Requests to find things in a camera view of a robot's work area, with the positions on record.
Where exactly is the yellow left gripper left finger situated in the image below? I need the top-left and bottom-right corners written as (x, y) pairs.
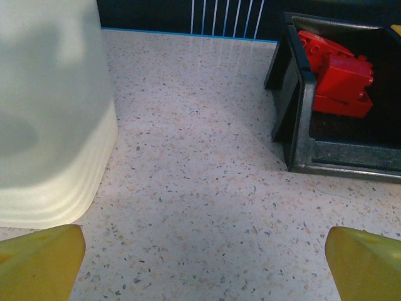
top-left (0, 224), bottom-right (86, 301)

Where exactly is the red lego brick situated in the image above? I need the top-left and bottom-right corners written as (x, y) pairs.
top-left (315, 55), bottom-right (375, 101)
top-left (313, 90), bottom-right (373, 119)
top-left (297, 30), bottom-right (355, 76)

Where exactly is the cream knife block pink top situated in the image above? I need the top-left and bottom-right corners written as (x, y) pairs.
top-left (0, 0), bottom-right (118, 230)

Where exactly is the black plastic bin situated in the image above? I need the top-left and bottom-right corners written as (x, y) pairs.
top-left (264, 11), bottom-right (401, 184)

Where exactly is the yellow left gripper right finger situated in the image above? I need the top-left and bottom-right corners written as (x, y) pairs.
top-left (325, 226), bottom-right (401, 301)

